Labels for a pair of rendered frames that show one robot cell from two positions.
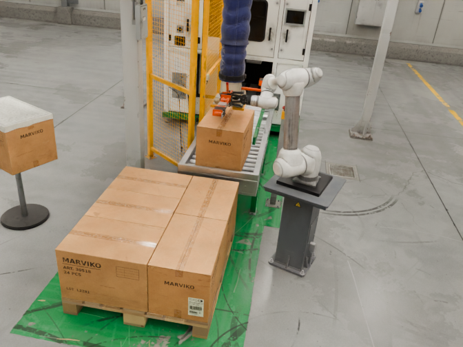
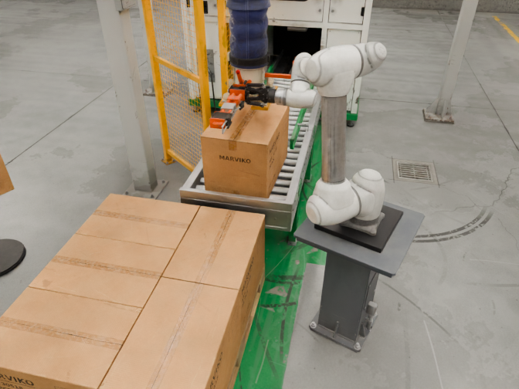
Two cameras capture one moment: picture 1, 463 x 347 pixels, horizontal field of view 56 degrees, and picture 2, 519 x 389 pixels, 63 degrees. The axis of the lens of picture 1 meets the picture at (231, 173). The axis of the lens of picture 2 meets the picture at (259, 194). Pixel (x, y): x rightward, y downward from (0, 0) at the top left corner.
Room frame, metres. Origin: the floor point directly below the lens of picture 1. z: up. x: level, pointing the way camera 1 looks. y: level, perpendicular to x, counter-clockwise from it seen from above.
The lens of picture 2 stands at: (1.23, -0.23, 2.08)
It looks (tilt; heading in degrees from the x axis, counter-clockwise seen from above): 35 degrees down; 6
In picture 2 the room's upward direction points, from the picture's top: straight up
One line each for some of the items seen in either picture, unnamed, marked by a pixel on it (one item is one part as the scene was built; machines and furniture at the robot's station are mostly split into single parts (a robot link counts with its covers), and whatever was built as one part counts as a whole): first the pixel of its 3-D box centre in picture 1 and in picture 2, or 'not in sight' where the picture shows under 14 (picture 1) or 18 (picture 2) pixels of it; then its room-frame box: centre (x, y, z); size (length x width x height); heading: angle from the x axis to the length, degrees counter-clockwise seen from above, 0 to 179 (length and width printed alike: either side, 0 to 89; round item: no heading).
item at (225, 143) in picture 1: (226, 138); (248, 147); (3.63, 0.08, 0.75); 0.60 x 0.40 x 0.40; 171
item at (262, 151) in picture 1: (266, 134); (311, 130); (4.40, -0.34, 0.50); 2.31 x 0.05 x 0.19; 173
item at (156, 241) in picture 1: (160, 233); (147, 300); (2.66, 0.49, 0.34); 1.20 x 1.00 x 0.40; 173
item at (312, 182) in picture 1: (307, 175); (364, 213); (2.92, -0.58, 0.80); 0.22 x 0.18 x 0.06; 157
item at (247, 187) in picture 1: (216, 182); (235, 213); (3.27, 0.12, 0.47); 0.70 x 0.03 x 0.15; 83
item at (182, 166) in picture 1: (218, 171); (235, 199); (3.28, 0.12, 0.58); 0.70 x 0.03 x 0.06; 83
